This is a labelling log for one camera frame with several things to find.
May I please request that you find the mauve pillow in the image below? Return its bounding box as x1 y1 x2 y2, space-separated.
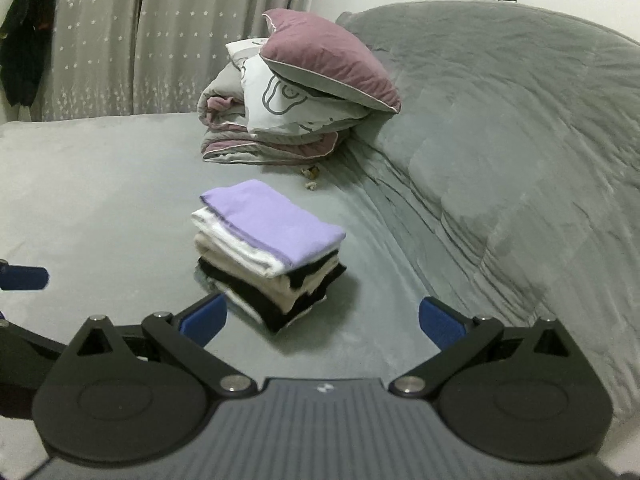
261 8 402 113

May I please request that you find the small brown trinket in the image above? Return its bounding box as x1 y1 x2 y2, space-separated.
299 164 322 192

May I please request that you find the grey star-patterned curtain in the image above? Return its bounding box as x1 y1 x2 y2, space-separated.
30 0 326 123

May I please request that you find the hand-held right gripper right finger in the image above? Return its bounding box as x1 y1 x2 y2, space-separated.
387 296 576 401

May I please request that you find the folded grey pink quilt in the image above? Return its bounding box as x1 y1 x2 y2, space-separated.
196 62 342 166

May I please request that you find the stack of folded clothes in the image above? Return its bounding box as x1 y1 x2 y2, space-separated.
191 205 348 333

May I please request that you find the purple shirt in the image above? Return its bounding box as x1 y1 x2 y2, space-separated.
200 179 347 270

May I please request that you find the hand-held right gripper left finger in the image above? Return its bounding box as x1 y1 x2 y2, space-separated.
65 292 256 401

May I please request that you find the grey quilted pillow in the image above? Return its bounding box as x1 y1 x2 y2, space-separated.
335 0 640 413

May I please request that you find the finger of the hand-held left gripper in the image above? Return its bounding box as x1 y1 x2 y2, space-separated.
0 259 50 292

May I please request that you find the black hanging garment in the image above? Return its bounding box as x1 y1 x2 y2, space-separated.
0 0 57 109

